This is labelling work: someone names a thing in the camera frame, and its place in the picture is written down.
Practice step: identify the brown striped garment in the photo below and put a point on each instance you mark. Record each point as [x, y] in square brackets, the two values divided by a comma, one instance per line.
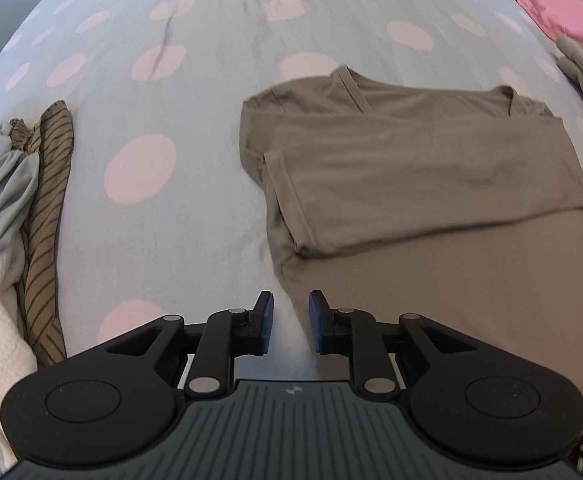
[46, 210]

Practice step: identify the taupe long-sleeve shirt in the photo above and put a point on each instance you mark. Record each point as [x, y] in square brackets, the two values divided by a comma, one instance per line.
[421, 185]

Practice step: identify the bed with pink-dotted sheet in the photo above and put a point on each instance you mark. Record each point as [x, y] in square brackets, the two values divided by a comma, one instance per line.
[196, 235]

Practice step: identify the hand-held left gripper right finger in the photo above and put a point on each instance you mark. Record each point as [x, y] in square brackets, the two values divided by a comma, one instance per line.
[319, 325]

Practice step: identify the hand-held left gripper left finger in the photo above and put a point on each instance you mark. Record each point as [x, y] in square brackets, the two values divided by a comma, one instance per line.
[262, 325]

